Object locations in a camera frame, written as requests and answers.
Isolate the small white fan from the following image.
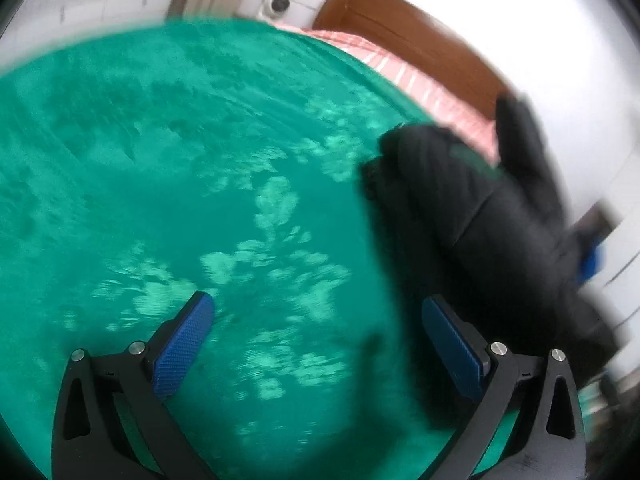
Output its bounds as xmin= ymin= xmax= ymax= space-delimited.
xmin=257 ymin=0 xmax=292 ymax=18

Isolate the green floral blanket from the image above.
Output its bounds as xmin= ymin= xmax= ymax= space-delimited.
xmin=0 ymin=17 xmax=521 ymax=480

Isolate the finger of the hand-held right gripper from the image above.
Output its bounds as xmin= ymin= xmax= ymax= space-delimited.
xmin=570 ymin=207 xmax=618 ymax=286

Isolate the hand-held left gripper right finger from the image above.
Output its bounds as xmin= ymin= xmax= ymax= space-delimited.
xmin=421 ymin=295 xmax=586 ymax=480

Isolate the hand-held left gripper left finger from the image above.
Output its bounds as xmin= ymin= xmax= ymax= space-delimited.
xmin=51 ymin=291 xmax=216 ymax=480

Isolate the pink striped bed sheet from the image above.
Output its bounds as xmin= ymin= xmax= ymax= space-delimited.
xmin=272 ymin=22 xmax=503 ymax=166

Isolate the black puffer jacket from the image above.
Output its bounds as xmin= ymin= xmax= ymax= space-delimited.
xmin=362 ymin=92 xmax=621 ymax=431

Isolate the wooden headboard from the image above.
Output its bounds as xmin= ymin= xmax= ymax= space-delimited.
xmin=312 ymin=0 xmax=526 ymax=121

